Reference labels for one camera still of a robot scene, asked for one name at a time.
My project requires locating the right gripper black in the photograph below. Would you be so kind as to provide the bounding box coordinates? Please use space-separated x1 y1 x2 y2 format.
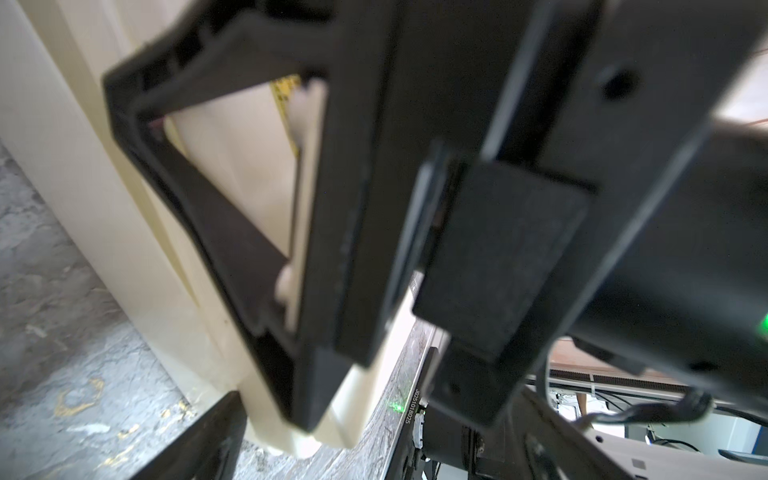
335 1 767 426

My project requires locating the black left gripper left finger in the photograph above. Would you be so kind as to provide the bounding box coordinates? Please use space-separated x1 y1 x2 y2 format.
132 391 247 480

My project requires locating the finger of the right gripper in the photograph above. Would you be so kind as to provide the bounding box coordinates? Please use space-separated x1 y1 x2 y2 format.
103 1 414 431

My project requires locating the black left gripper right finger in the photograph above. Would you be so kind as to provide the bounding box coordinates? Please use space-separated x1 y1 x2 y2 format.
509 388 624 479

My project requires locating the cream dispenser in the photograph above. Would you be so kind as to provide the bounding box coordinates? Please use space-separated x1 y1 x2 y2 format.
1 1 414 458

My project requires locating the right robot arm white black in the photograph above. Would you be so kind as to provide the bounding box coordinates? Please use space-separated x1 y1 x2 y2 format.
103 1 767 479

